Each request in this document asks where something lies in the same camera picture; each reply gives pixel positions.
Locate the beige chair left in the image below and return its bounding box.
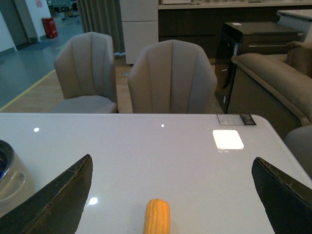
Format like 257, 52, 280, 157
51, 32, 118, 114

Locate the grey brown sofa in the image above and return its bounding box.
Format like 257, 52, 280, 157
227, 41, 312, 138

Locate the grey chair at table end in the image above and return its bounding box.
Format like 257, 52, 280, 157
283, 125, 312, 181

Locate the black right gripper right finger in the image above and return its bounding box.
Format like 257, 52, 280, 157
252, 157, 312, 234

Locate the cream electric cooking pot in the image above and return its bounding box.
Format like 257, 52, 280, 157
0, 140, 35, 216

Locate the dark kitchen counter cabinet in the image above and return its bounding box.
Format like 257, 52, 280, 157
158, 2, 312, 59

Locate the table label sticker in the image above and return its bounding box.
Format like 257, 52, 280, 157
217, 114, 256, 126

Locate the red bin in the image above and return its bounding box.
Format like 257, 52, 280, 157
41, 17, 58, 39

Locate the beige chair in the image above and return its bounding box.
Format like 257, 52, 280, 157
128, 39, 217, 114
51, 32, 118, 114

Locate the yellow corn cob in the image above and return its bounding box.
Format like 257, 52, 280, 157
143, 198, 170, 234

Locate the beige chair right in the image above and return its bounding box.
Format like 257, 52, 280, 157
128, 39, 217, 114

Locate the white tall cabinet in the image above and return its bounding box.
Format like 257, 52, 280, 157
119, 0, 158, 64

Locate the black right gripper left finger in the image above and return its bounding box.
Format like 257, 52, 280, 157
0, 155, 93, 234

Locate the black appliance box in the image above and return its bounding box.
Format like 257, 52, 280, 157
215, 21, 303, 113

